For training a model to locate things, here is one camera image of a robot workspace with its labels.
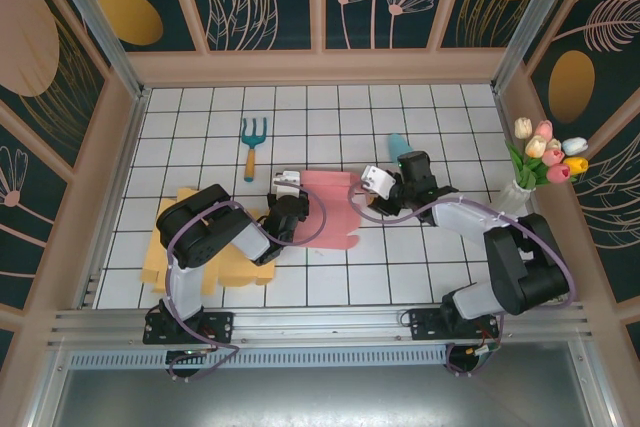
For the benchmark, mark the pink paper box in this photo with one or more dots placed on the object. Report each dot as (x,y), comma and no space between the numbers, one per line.
(335,217)

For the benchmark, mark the yellow paper box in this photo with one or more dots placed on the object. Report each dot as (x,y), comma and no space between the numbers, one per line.
(235,272)

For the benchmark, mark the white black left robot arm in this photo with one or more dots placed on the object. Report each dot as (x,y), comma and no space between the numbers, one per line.
(187,292)

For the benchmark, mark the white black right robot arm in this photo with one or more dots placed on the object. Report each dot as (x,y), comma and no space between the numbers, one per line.
(470,219)

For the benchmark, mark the light teal garden trowel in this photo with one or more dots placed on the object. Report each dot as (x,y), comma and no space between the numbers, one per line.
(399,144)

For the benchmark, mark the white ribbed vase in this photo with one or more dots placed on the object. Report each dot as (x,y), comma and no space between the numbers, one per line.
(515,194)

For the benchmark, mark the artificial tulip bouquet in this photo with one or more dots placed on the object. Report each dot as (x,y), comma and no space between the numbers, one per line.
(552,157)

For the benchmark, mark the aluminium mounting rail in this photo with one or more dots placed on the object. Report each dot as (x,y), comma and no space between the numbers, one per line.
(320,322)

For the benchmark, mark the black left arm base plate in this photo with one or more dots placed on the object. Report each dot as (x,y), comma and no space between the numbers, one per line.
(222,327)

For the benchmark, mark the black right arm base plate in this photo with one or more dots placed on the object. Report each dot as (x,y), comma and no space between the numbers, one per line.
(425,324)

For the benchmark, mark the aluminium right corner post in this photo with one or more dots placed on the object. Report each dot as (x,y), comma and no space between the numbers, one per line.
(531,22)

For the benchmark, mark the aluminium corner post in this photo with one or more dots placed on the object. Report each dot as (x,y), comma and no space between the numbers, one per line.
(531,22)
(106,32)

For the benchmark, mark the aluminium left corner post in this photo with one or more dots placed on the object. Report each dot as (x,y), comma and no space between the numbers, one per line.
(106,32)

